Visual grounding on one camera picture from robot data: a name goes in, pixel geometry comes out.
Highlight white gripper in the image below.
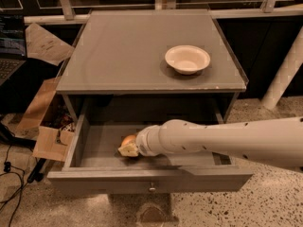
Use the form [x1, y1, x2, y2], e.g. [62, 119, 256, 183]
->
[118, 126, 161, 157]

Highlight orange fruit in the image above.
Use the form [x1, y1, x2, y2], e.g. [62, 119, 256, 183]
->
[121, 134, 136, 146]

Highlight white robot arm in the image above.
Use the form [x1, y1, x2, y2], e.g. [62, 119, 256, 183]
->
[118, 117, 303, 172]

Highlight open grey top drawer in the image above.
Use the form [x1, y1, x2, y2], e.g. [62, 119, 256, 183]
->
[48, 103, 252, 195]

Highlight metal drawer knob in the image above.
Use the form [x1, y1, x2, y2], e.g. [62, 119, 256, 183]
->
[148, 183, 156, 193]

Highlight grey cabinet with counter top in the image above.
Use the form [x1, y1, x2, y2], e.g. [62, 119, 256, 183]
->
[57, 9, 247, 125]

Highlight open cardboard box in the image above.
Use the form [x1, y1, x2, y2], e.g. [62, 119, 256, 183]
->
[17, 78, 75, 162]

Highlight white paper bowl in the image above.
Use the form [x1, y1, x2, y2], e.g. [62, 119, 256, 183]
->
[165, 45, 210, 75]

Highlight brown paper sheet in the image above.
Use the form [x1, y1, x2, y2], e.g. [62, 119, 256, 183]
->
[26, 24, 74, 66]

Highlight open laptop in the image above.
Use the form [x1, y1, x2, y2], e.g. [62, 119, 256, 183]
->
[0, 14, 27, 85]

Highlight black cables on floor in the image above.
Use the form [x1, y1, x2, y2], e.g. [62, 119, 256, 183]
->
[0, 123, 46, 227]

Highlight white diagonal post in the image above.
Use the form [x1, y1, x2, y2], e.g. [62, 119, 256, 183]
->
[261, 27, 303, 110]

